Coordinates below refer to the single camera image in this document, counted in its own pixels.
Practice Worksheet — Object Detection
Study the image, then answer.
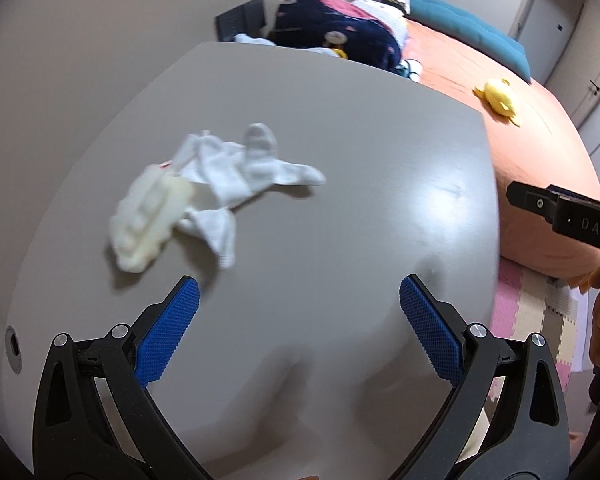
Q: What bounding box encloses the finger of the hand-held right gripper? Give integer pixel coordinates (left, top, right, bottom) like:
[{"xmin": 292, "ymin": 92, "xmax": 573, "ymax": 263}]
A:
[{"xmin": 506, "ymin": 181, "xmax": 556, "ymax": 224}]

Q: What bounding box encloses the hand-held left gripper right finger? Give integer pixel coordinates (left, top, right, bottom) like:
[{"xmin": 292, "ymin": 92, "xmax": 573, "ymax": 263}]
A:
[{"xmin": 390, "ymin": 274, "xmax": 571, "ymax": 480}]

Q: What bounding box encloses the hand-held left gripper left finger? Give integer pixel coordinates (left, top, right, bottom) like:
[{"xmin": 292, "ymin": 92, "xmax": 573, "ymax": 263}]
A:
[{"xmin": 31, "ymin": 275, "xmax": 212, "ymax": 480}]

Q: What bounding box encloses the white sock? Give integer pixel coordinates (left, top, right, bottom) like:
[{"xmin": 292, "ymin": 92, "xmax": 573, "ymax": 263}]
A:
[
  {"xmin": 172, "ymin": 122, "xmax": 327, "ymax": 211},
  {"xmin": 175, "ymin": 205, "xmax": 239, "ymax": 270}
]

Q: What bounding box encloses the cream fuzzy sock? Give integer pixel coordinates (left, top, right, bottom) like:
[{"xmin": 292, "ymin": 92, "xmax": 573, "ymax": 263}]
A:
[{"xmin": 109, "ymin": 164, "xmax": 204, "ymax": 275}]

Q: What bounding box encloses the orange duvet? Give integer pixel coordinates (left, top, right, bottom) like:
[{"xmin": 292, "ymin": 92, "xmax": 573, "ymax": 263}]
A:
[{"xmin": 405, "ymin": 17, "xmax": 600, "ymax": 293}]

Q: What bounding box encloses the pink and beige foam mat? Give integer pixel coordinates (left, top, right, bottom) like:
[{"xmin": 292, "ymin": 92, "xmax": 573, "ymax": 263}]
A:
[{"xmin": 482, "ymin": 257, "xmax": 597, "ymax": 456}]

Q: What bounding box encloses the yellow plush toy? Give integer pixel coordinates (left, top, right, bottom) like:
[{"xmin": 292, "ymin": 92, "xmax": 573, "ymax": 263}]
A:
[{"xmin": 472, "ymin": 78, "xmax": 522, "ymax": 128}]

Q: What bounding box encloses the grey door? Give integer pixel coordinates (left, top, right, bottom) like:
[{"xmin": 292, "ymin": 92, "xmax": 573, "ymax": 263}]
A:
[{"xmin": 517, "ymin": 0, "xmax": 590, "ymax": 86}]

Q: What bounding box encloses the teal cushion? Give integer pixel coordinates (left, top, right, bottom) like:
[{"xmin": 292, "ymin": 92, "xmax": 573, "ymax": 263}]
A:
[{"xmin": 407, "ymin": 0, "xmax": 532, "ymax": 83}]

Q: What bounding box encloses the white and teal plush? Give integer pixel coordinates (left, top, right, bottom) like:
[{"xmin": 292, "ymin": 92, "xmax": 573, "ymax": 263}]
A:
[{"xmin": 396, "ymin": 57, "xmax": 424, "ymax": 82}]

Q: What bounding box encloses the white dotted cloth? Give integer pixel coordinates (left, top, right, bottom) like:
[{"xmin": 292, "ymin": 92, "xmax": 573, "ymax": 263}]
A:
[{"xmin": 352, "ymin": 0, "xmax": 407, "ymax": 32}]

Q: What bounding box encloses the pink cloth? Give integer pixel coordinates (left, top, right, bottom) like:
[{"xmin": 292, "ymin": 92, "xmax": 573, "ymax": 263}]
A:
[{"xmin": 320, "ymin": 0, "xmax": 381, "ymax": 24}]

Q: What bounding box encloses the navy patterned garment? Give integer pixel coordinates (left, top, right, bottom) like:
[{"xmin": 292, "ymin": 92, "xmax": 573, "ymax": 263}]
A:
[{"xmin": 272, "ymin": 0, "xmax": 404, "ymax": 72}]

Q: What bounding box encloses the white cloth on chair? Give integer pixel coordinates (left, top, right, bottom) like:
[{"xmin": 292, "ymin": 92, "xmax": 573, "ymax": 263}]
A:
[{"xmin": 235, "ymin": 33, "xmax": 277, "ymax": 48}]

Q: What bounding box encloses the black chair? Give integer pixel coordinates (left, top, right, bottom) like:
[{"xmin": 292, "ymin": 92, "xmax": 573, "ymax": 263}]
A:
[{"xmin": 215, "ymin": 0, "xmax": 266, "ymax": 42}]

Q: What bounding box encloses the desk cable hole grommet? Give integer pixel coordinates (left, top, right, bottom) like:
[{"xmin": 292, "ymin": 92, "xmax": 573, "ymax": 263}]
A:
[{"xmin": 5, "ymin": 326, "xmax": 24, "ymax": 374}]

